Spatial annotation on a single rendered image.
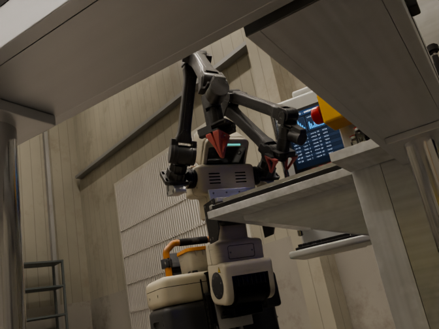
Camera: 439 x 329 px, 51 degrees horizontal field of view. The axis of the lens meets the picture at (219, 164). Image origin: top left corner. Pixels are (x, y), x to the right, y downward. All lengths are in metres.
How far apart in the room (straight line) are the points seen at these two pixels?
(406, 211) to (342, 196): 0.20
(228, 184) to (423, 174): 1.25
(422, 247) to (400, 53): 0.57
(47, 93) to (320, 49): 0.27
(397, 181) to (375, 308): 3.79
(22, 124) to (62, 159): 9.48
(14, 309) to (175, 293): 1.62
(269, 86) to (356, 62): 4.84
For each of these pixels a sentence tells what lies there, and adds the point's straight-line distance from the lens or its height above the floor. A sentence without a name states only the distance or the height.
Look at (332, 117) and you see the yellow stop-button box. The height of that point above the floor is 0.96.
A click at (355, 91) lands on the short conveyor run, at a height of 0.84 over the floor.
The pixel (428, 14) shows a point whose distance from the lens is 1.14.
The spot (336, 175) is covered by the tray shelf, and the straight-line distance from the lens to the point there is 1.10.
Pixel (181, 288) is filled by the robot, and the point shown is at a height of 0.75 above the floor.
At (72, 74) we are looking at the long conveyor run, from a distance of 0.44.
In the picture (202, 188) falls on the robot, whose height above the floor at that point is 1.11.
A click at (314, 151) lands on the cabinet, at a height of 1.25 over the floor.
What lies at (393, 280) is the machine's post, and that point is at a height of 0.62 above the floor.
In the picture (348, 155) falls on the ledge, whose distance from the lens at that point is 0.94.
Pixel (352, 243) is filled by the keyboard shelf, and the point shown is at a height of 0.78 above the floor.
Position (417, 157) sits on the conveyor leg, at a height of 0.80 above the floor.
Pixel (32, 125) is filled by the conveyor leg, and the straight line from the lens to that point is 0.50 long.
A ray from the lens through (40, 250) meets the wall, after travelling 9.28.
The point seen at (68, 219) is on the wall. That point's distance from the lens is 9.62.
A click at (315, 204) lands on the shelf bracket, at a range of 1.20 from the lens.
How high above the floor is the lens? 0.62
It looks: 18 degrees up
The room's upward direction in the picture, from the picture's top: 11 degrees counter-clockwise
